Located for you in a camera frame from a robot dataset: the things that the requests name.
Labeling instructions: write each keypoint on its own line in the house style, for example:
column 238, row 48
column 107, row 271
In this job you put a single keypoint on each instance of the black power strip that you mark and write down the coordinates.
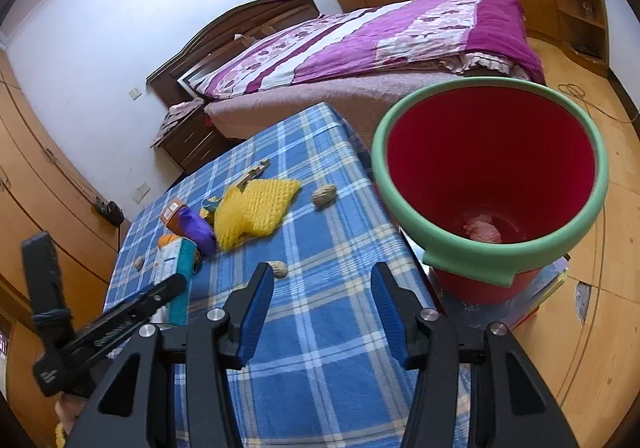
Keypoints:
column 107, row 211

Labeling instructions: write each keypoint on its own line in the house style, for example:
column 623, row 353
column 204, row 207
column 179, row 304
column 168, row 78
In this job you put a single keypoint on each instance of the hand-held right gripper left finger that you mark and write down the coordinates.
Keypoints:
column 255, row 313

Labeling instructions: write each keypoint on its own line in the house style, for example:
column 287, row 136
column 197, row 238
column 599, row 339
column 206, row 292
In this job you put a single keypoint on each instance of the blue plaid tablecloth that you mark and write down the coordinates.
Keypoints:
column 325, row 353

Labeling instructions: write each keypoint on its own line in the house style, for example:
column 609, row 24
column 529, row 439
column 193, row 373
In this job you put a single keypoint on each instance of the mauve bed cover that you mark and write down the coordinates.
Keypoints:
column 325, row 100

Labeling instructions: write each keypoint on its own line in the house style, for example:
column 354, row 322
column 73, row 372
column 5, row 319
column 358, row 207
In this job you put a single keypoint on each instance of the dark wooden nightstand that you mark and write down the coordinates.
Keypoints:
column 195, row 145

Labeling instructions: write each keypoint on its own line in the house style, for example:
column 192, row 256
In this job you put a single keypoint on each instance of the peanut shell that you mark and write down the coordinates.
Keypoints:
column 279, row 269
column 325, row 196
column 139, row 262

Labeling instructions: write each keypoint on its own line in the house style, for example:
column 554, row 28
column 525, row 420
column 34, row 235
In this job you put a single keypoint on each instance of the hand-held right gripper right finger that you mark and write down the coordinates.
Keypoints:
column 387, row 313

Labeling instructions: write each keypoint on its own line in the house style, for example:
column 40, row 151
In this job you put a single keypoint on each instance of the white wall outlet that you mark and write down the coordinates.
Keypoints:
column 141, row 192

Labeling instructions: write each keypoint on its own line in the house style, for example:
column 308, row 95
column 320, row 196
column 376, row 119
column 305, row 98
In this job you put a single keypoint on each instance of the dark wooden headboard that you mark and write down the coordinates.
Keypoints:
column 225, row 22

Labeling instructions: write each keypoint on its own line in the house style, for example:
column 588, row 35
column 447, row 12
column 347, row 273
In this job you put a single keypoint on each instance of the yellow foam fruit net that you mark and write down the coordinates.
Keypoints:
column 255, row 210

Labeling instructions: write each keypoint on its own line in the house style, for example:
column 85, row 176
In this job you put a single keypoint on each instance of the bed with purple quilt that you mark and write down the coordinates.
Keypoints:
column 400, row 37

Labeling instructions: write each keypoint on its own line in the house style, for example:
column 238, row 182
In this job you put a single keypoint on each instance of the red bucket with green rim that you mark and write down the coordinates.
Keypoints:
column 475, row 162

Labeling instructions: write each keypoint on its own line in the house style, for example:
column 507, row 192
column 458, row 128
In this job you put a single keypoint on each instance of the white wall switch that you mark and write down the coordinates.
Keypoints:
column 134, row 93

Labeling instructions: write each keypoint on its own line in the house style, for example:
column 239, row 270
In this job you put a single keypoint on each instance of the pink floral cloth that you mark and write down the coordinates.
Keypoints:
column 177, row 116

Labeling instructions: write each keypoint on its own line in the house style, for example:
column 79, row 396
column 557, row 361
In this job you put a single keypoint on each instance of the light wooden wardrobe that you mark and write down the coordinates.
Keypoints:
column 40, row 177

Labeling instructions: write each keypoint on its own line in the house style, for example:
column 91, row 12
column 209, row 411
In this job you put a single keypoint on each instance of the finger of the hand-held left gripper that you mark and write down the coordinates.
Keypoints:
column 160, row 290

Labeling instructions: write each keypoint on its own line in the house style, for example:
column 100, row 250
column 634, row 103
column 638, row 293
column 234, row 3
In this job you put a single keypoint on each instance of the purple plastic wrapper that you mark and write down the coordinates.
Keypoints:
column 197, row 230

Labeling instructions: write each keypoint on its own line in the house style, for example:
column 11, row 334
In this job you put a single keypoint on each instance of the small orange carton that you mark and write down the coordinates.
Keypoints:
column 171, row 217

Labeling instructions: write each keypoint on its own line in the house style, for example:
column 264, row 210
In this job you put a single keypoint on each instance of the small yellow box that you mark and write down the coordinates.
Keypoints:
column 207, row 214

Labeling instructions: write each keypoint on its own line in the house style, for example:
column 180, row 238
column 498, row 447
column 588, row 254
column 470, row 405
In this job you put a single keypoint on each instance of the pink crumpled tissue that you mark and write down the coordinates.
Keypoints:
column 482, row 229

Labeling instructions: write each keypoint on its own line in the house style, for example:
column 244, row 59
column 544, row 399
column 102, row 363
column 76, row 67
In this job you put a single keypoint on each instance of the person's left hand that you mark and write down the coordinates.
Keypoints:
column 66, row 413

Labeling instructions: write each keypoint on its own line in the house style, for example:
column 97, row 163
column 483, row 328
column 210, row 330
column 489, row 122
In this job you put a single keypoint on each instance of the white and teal box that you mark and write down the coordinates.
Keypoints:
column 176, row 260

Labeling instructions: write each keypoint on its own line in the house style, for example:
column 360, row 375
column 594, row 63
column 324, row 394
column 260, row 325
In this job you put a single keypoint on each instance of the notched wooden block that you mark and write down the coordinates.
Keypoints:
column 256, row 171

